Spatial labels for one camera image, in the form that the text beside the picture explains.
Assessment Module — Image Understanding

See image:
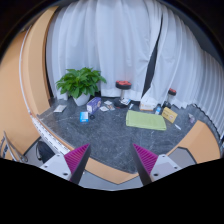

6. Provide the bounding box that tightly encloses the small blue white box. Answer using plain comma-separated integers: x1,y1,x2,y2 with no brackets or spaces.
80,112,89,123

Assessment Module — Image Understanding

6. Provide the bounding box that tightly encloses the white carton box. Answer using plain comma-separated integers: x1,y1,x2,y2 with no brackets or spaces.
139,98,157,111

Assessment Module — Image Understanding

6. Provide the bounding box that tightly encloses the purple cardboard box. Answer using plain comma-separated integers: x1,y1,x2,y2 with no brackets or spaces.
87,97,101,114

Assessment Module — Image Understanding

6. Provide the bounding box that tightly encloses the green folded towel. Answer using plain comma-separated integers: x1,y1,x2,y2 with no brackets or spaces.
126,110,166,131

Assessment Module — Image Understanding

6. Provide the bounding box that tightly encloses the white paper packet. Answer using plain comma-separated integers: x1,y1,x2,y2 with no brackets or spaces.
54,105,67,113

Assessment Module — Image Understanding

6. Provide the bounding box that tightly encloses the red black stool right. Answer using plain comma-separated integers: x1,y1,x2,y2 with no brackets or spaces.
167,88,177,107

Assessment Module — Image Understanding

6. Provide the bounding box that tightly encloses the green potted plant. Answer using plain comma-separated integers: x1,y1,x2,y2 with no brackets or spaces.
56,67,106,99

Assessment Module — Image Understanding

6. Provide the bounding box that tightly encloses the small blue bottle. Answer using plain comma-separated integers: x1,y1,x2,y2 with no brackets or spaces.
155,104,162,115

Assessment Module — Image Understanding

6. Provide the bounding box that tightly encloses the red black stool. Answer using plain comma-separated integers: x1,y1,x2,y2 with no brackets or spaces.
167,88,177,107
115,81,131,100

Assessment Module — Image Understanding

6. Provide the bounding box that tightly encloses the gripper magenta padded right finger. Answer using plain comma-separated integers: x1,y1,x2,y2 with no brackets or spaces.
132,143,183,187

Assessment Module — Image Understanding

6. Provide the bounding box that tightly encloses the white curtain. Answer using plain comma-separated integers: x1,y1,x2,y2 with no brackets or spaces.
46,0,224,136

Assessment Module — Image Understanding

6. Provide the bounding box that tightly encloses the white plant pot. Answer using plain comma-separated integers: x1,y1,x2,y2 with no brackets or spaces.
74,94,90,106

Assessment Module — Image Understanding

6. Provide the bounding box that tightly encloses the gripper magenta padded left finger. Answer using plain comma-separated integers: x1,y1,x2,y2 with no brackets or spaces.
40,143,92,185

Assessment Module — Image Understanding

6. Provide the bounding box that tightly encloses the red black stool left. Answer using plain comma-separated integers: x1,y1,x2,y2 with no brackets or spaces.
115,81,131,100

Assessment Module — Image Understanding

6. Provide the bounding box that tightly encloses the yellow box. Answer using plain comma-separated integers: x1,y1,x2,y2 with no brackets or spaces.
162,107,178,123

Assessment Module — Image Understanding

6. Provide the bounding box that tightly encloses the flat printed packet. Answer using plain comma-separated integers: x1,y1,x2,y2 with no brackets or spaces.
100,100,114,112

